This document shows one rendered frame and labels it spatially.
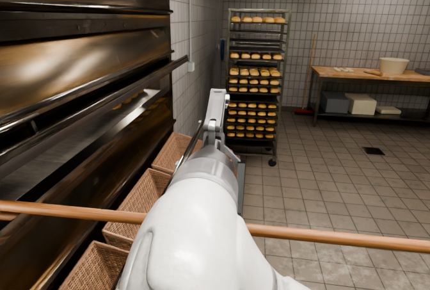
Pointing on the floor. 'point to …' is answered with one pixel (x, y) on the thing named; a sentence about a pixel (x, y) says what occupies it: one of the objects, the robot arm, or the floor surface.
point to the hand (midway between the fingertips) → (220, 130)
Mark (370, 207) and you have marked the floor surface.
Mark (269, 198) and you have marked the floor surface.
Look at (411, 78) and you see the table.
